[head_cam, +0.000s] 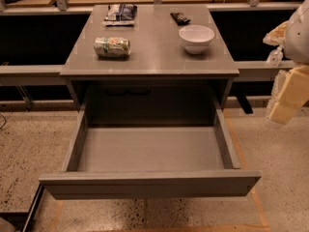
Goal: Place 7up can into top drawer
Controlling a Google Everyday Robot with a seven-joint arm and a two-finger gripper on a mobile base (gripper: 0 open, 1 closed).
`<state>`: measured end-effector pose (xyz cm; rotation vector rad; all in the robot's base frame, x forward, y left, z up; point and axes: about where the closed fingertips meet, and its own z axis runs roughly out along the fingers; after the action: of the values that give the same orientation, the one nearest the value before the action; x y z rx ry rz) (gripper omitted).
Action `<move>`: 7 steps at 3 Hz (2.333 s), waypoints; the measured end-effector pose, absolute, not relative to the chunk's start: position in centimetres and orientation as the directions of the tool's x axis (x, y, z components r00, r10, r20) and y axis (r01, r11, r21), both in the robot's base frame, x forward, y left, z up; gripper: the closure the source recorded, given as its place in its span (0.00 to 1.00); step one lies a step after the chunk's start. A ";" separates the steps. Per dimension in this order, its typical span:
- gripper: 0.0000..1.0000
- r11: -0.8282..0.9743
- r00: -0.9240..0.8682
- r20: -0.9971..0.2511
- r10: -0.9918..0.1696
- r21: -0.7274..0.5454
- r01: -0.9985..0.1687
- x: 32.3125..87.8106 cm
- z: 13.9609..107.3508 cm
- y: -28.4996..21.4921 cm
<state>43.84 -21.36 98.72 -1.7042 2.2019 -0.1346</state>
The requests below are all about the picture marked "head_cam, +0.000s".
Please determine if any grey cabinet with top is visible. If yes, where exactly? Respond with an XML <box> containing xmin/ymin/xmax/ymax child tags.
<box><xmin>61</xmin><ymin>5</ymin><xmax>239</xmax><ymax>127</ymax></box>

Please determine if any white ceramic bowl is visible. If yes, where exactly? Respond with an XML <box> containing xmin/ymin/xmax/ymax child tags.
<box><xmin>179</xmin><ymin>25</ymin><xmax>215</xmax><ymax>54</ymax></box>

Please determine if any green white 7up can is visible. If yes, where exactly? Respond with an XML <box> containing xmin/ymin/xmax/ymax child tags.
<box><xmin>94</xmin><ymin>37</ymin><xmax>130</xmax><ymax>58</ymax></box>

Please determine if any small black snack packet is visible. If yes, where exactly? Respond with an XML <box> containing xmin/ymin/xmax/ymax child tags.
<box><xmin>170</xmin><ymin>13</ymin><xmax>190</xmax><ymax>26</ymax></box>

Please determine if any blue white chip bag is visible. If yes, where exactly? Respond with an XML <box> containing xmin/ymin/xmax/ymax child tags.
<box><xmin>102</xmin><ymin>3</ymin><xmax>137</xmax><ymax>26</ymax></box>

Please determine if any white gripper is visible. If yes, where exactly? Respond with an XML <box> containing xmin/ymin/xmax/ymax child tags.
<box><xmin>263</xmin><ymin>0</ymin><xmax>309</xmax><ymax>125</ymax></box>

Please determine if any open grey top drawer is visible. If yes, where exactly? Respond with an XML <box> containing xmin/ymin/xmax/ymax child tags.
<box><xmin>40</xmin><ymin>97</ymin><xmax>261</xmax><ymax>199</ymax></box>

